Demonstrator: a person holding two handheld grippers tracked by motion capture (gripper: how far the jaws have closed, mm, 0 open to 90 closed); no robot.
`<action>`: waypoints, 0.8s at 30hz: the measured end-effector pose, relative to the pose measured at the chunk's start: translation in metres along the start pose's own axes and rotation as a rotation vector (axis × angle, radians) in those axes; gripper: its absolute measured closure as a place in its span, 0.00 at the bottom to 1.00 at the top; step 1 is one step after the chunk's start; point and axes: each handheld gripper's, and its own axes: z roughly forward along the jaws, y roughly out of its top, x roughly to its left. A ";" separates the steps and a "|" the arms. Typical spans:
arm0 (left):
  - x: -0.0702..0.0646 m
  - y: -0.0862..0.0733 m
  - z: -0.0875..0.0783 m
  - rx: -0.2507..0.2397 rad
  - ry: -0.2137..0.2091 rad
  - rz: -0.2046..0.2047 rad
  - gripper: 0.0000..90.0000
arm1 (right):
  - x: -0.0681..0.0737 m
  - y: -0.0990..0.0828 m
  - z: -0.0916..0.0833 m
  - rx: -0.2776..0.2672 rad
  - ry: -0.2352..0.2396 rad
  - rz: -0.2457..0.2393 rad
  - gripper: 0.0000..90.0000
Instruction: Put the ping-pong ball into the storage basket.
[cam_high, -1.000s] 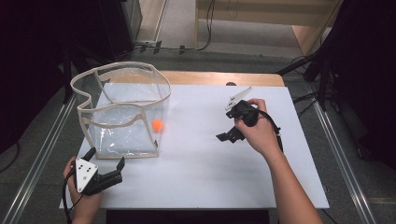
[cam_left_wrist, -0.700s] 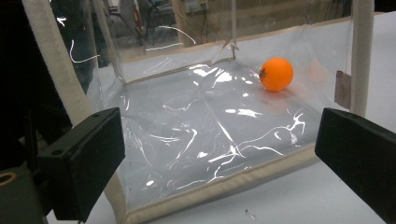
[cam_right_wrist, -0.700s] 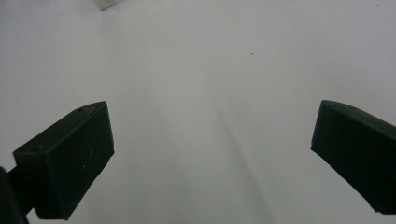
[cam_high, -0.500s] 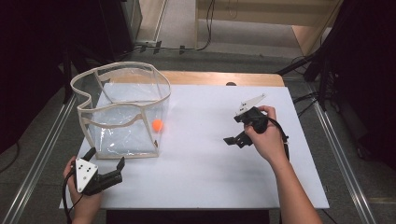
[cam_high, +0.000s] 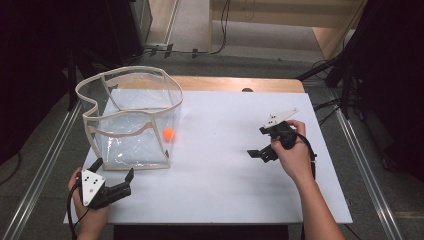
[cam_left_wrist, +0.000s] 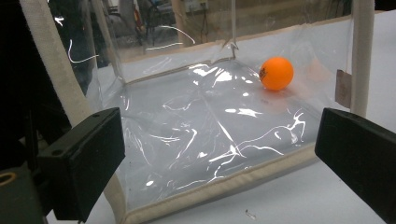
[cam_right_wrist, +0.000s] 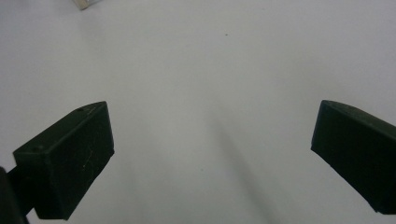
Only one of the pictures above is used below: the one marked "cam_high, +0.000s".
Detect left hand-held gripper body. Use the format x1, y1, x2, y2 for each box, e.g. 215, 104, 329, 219
80, 168, 132, 211

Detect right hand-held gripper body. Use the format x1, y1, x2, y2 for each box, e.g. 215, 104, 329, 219
256, 107, 300, 164

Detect orange ball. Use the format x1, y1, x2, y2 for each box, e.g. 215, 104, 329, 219
162, 127, 176, 142

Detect person's left hand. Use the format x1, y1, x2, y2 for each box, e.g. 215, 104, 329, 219
67, 167, 111, 235

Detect person's right hand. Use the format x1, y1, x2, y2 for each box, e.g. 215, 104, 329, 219
270, 119, 316, 185

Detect black metal stand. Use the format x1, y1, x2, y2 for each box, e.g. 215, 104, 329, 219
295, 0, 378, 119

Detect black curtain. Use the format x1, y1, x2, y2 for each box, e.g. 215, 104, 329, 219
0, 0, 145, 166
346, 0, 424, 183

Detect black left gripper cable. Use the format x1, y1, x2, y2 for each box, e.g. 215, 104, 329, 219
66, 180, 88, 240

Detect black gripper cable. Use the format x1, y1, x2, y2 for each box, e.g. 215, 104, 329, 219
295, 132, 318, 240
66, 180, 88, 240

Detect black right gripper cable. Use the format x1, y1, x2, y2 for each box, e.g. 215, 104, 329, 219
295, 132, 318, 240

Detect metal floor rail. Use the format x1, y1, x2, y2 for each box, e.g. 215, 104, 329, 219
0, 99, 83, 240
328, 89, 405, 240

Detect black floor cable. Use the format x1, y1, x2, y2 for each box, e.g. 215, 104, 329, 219
126, 0, 232, 64

